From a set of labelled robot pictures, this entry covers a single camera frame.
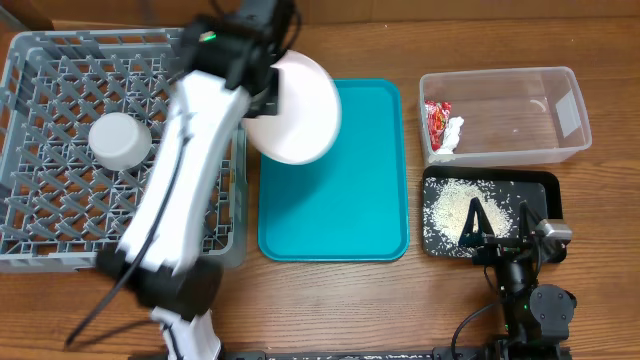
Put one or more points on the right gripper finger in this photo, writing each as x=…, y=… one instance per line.
x=527, y=221
x=477, y=230

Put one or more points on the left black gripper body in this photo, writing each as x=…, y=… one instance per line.
x=266, y=101

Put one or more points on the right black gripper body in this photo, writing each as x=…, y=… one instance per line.
x=497, y=253

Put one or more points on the large white plate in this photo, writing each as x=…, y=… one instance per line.
x=308, y=118

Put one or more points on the cooked rice pile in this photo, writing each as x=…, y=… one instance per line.
x=446, y=202

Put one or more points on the white tissue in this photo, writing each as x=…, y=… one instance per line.
x=451, y=136

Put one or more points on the red snack wrapper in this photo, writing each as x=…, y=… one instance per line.
x=437, y=117

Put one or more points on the grey bowl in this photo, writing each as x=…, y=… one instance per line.
x=119, y=142

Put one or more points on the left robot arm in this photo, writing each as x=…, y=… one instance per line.
x=228, y=73

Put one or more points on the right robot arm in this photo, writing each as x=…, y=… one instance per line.
x=537, y=316

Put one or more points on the black waste tray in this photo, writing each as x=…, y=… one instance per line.
x=540, y=189

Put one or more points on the clear plastic waste bin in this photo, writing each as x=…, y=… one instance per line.
x=512, y=117

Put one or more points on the grey dishwasher rack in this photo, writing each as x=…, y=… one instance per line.
x=59, y=206

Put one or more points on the teal serving tray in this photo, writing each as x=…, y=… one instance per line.
x=351, y=205

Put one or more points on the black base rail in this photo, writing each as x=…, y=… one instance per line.
x=437, y=353

